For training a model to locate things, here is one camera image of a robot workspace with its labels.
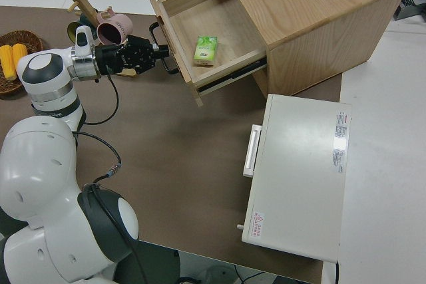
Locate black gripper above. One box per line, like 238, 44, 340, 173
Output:
115, 35, 170, 78

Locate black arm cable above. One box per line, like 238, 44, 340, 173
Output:
71, 72, 149, 284

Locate black drawer slide rail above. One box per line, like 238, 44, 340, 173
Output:
198, 59, 268, 94

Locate pink mug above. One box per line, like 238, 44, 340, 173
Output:
96, 12, 134, 45

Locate light wooden drawer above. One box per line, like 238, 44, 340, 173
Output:
146, 0, 268, 108

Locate white toaster oven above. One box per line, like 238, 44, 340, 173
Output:
236, 93, 353, 263

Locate black metal drawer handle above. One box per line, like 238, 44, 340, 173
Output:
148, 21, 180, 75

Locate brown table mat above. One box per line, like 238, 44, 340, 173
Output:
0, 5, 343, 284

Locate white oven door handle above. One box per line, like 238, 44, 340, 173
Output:
242, 124, 264, 178

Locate dark blue mug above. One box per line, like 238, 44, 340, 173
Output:
67, 11, 99, 41

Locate brown wicker basket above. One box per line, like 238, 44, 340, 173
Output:
0, 30, 44, 95

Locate green tissue pack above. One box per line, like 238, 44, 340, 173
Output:
192, 35, 219, 67

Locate light wooden cabinet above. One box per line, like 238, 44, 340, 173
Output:
214, 0, 409, 98

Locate yellow corn cob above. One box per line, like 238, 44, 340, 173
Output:
12, 43, 28, 65
0, 45, 17, 81

